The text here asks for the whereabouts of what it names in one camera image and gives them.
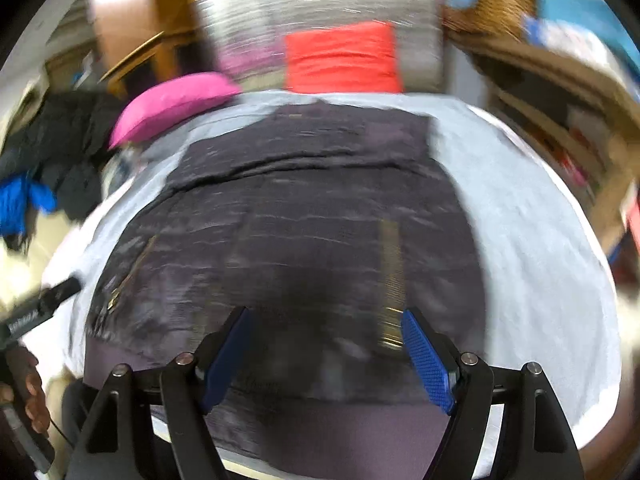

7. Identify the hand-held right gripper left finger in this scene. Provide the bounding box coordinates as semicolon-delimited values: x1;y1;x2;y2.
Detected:
67;306;257;480

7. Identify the blue cardboard box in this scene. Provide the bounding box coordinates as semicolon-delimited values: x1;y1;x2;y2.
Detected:
525;0;626;76

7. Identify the wicker basket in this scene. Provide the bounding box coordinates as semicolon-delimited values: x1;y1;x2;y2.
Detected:
440;0;538;41

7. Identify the dark quilted zip jacket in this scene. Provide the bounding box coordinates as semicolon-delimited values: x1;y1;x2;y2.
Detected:
82;100;488;461

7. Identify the wooden shelf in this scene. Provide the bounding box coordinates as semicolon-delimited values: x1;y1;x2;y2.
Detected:
450;30;640;256

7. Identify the red pillow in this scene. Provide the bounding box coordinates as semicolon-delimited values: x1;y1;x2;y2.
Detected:
284;21;403;95

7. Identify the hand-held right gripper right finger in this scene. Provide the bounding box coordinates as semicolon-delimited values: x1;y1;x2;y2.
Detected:
401;307;586;480

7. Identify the light blue bed sheet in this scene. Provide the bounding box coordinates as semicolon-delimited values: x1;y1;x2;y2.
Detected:
42;90;623;480

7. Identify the wooden cabinet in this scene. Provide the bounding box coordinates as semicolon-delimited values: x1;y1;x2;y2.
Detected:
92;0;201;96

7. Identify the pink pillow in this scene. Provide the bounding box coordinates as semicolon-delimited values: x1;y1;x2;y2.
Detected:
109;72;243;150

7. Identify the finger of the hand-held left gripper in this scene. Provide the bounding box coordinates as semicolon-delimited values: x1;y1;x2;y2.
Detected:
42;277;82;311

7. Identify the silver foil insulation mat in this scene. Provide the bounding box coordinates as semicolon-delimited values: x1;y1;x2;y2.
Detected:
195;0;446;93

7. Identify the blue jacket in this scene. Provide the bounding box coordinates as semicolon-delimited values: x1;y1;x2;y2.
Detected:
0;172;58;238

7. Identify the person's left hand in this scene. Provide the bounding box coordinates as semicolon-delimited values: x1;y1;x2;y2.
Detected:
7;345;51;436

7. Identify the pile of dark clothes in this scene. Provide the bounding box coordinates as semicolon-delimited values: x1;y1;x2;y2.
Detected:
0;92;126;221

